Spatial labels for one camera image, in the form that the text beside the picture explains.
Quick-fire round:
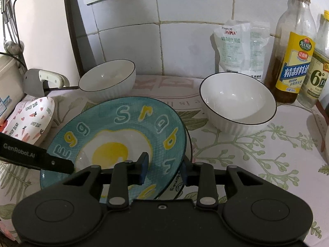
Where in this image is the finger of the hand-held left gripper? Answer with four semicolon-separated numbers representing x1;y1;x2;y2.
40;151;75;175

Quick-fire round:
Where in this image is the white board with dark rim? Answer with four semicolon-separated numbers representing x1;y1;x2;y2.
12;0;91;83

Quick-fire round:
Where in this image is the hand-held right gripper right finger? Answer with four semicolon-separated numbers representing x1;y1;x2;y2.
181;159;258;209

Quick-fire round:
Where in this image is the white kitchen appliance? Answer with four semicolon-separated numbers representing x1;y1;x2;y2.
0;54;28;120

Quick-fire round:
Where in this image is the yellow label cooking wine bottle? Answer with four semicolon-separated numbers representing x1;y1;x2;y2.
264;0;317;104

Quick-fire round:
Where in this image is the floral tablecloth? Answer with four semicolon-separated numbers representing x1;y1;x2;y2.
0;75;329;240

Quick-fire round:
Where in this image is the white plate with black rim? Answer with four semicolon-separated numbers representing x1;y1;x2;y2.
154;128;194;200

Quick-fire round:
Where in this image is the white carrot print plate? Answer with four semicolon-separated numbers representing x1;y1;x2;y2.
3;96;56;145

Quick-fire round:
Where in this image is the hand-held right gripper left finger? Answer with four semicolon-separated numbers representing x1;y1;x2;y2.
62;151;150;210

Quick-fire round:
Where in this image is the cleaver with white handle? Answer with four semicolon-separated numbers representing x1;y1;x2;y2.
24;68;80;97

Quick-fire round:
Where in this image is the white bowl with black rim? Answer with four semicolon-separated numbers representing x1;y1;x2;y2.
78;59;137;103
199;72;277;137

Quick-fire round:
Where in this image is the clear white vinegar bottle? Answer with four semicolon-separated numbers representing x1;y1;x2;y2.
297;11;329;109

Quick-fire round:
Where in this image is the hanging metal ladle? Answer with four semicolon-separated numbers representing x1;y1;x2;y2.
0;0;25;55

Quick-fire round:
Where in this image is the blue egg print plate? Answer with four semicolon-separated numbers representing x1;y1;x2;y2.
39;96;188;203

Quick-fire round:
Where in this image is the white salt bag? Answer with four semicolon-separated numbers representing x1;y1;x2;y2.
212;20;271;83

